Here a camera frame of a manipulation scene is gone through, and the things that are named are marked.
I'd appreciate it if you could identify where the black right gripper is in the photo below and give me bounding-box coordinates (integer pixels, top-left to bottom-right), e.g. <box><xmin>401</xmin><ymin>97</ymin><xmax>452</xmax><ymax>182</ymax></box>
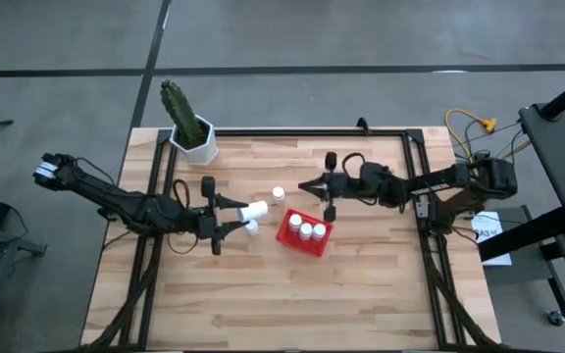
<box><xmin>297</xmin><ymin>150</ymin><xmax>365</xmax><ymax>224</ymax></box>

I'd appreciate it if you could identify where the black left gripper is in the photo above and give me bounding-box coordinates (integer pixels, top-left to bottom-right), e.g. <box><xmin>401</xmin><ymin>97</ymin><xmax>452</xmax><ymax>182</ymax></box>
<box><xmin>183</xmin><ymin>175</ymin><xmax>250</xmax><ymax>257</ymax></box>

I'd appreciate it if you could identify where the red plastic mesh basket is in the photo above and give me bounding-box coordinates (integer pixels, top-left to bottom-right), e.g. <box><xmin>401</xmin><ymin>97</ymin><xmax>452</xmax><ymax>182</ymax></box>
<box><xmin>276</xmin><ymin>208</ymin><xmax>334</xmax><ymax>258</ymax></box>

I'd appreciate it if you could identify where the white hexagonal plant pot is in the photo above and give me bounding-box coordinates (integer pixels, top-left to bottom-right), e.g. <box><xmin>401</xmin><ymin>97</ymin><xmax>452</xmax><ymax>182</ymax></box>
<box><xmin>169</xmin><ymin>115</ymin><xmax>220</xmax><ymax>167</ymax></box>

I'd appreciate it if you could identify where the green cactus plant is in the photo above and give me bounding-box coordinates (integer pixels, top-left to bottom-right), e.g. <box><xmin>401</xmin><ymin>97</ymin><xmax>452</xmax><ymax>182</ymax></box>
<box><xmin>159</xmin><ymin>79</ymin><xmax>210</xmax><ymax>148</ymax></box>

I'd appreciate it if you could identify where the white paper sheet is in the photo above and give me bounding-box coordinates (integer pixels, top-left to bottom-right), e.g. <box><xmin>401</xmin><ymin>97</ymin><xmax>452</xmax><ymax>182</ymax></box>
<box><xmin>469</xmin><ymin>210</ymin><xmax>514</xmax><ymax>268</ymax></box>

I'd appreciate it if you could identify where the black side desk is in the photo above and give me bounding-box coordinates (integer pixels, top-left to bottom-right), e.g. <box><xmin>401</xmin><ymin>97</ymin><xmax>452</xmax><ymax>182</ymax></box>
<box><xmin>517</xmin><ymin>100</ymin><xmax>565</xmax><ymax>241</ymax></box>

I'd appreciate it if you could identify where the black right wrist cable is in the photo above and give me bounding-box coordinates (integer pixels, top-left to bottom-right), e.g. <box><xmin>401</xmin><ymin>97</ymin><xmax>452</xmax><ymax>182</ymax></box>
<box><xmin>341</xmin><ymin>151</ymin><xmax>368</xmax><ymax>173</ymax></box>

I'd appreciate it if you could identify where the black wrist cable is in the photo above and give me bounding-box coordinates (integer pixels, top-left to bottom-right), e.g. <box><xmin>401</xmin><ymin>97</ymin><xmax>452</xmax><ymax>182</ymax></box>
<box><xmin>341</xmin><ymin>151</ymin><xmax>368</xmax><ymax>173</ymax></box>
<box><xmin>172</xmin><ymin>177</ymin><xmax>191</xmax><ymax>210</ymax></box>

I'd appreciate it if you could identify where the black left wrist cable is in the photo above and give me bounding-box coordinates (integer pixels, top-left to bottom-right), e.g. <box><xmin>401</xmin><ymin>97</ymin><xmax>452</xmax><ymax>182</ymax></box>
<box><xmin>172</xmin><ymin>177</ymin><xmax>191</xmax><ymax>210</ymax></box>

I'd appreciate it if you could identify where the yellow extension cord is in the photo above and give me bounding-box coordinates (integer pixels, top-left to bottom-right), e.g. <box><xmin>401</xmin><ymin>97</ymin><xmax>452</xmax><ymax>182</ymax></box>
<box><xmin>444</xmin><ymin>108</ymin><xmax>499</xmax><ymax>168</ymax></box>

